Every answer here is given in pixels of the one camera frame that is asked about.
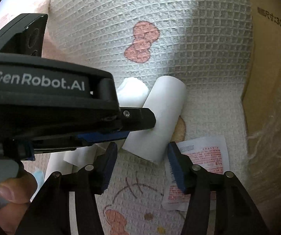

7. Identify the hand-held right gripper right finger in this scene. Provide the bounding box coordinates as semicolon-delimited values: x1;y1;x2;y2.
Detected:
168;142;270;235

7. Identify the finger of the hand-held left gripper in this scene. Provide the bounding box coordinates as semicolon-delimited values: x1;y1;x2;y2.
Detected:
33;130;130;152
119;107;157;131

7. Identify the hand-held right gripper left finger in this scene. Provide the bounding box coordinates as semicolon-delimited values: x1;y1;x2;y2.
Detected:
14;142;118;235

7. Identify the white cardboard tube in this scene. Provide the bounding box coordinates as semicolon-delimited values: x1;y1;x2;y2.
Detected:
122;76;187;164

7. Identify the pile of white tubes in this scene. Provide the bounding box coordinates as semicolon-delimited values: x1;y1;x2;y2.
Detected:
45;77;149;177

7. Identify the blue wet wipes packet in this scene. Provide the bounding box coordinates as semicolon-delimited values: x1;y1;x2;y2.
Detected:
31;171;45;184

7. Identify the person's left hand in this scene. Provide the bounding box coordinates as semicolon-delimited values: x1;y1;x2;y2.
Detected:
0;171;37;235

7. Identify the white red-printed squeeze tube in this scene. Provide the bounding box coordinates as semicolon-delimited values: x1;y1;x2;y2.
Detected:
162;135;230;211

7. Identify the white waffle blanket with cartoons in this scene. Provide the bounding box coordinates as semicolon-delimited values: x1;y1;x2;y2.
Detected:
0;0;253;235

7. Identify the brown cardboard box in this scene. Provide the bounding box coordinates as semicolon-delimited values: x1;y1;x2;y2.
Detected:
241;0;281;203

